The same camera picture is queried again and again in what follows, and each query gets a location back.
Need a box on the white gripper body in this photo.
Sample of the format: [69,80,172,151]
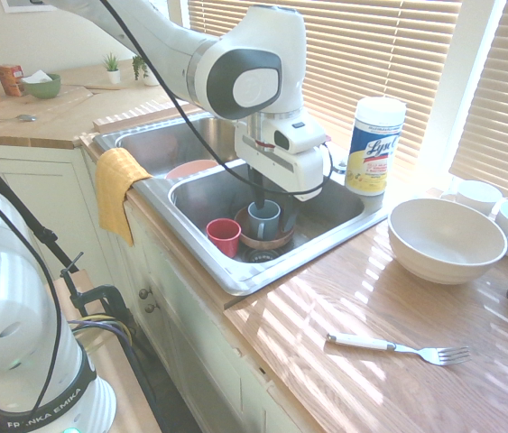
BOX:
[234,134,326,203]

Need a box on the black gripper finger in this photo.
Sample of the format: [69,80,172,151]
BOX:
[251,166,275,211]
[280,190,300,234]

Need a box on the metal sink drain strainer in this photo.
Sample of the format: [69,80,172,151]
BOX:
[241,246,282,265]

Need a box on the stainless steel double sink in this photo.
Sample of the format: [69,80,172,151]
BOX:
[92,112,393,297]

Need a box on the grey mug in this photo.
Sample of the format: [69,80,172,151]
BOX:
[247,199,282,242]

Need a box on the brown wooden bowl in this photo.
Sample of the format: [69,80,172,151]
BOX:
[234,207,298,251]

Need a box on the red plastic cup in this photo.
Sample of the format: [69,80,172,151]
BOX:
[206,217,242,259]

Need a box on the pink plastic bowl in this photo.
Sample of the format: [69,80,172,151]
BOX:
[165,159,221,181]

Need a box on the Lysol wipes canister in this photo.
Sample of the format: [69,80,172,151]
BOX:
[344,96,407,198]

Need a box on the wide tan window blind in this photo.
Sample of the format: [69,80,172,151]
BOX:
[187,0,463,169]

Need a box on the yellow dish cloth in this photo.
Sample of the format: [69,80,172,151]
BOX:
[95,147,153,247]

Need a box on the large cream bowl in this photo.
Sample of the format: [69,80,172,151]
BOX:
[387,197,508,286]

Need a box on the small potted green plant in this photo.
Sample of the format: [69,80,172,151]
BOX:
[101,51,122,85]
[131,54,162,88]

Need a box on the black screw clamp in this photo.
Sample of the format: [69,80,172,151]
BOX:
[60,254,134,327]

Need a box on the narrow tan window blind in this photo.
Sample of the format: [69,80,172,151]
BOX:
[448,0,508,205]

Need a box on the green bowl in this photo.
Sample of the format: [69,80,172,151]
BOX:
[22,72,62,101]

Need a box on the wooden mounting board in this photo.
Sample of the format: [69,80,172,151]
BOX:
[51,268,165,433]

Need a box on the metal spoon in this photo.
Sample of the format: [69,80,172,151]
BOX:
[0,113,39,126]

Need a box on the orange cardboard box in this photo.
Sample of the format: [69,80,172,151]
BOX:
[0,64,26,97]

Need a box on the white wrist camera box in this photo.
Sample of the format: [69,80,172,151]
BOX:
[272,117,328,155]

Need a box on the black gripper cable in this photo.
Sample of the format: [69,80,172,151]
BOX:
[98,0,344,203]

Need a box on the white handled metal fork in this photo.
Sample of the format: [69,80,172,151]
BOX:
[325,332,473,367]

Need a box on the coloured cable bundle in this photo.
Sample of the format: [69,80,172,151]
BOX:
[69,314,171,433]

